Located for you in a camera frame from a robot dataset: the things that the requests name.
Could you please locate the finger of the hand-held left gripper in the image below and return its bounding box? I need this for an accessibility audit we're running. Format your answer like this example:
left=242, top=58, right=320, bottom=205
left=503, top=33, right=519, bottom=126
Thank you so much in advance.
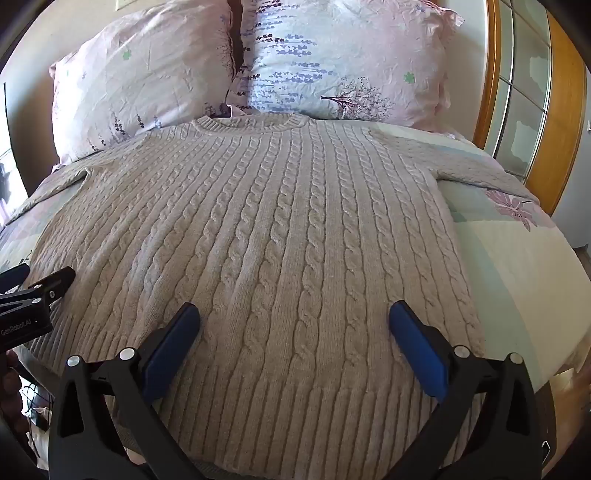
left=0, top=263, right=31, bottom=293
left=0, top=266, right=76, bottom=313

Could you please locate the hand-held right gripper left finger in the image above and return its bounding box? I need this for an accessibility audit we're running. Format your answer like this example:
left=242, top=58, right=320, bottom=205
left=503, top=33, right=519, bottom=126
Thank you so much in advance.
left=47, top=302, right=202, bottom=480

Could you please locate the beige cable-knit sweater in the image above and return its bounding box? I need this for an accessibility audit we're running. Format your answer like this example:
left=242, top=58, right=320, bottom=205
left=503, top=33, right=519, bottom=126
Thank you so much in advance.
left=4, top=113, right=541, bottom=476

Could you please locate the person's left hand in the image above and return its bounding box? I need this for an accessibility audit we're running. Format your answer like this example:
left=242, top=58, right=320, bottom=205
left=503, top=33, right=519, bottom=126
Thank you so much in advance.
left=0, top=351, right=23, bottom=435

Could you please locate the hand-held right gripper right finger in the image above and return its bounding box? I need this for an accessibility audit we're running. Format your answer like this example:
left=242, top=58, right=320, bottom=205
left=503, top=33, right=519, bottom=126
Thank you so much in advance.
left=389, top=300, right=542, bottom=480

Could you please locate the wooden framed mirror door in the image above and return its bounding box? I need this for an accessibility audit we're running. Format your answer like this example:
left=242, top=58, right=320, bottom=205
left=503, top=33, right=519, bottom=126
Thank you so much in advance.
left=472, top=0, right=587, bottom=217

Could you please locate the pink floral pillow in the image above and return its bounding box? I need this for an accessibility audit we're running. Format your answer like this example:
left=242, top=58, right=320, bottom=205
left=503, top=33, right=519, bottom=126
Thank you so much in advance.
left=49, top=0, right=237, bottom=166

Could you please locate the pink lavender-print pillow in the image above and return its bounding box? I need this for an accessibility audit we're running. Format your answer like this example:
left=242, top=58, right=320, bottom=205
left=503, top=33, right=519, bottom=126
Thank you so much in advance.
left=225, top=0, right=466, bottom=136

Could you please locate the floral bed sheet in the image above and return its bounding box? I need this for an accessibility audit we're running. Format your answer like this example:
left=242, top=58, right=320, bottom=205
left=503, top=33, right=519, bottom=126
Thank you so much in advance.
left=0, top=121, right=586, bottom=393

